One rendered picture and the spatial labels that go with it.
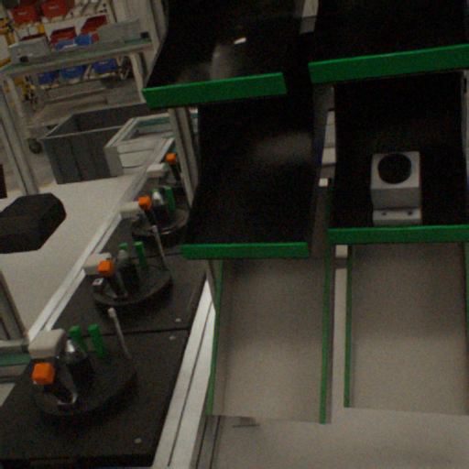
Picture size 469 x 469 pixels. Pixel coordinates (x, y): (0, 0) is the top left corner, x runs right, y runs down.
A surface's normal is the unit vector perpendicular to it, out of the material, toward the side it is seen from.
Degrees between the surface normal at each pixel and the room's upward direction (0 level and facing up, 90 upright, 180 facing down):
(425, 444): 0
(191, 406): 0
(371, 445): 0
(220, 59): 25
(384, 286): 45
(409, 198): 115
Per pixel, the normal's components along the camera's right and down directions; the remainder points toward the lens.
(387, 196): -0.18, 0.80
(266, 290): -0.32, -0.29
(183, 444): -0.18, -0.88
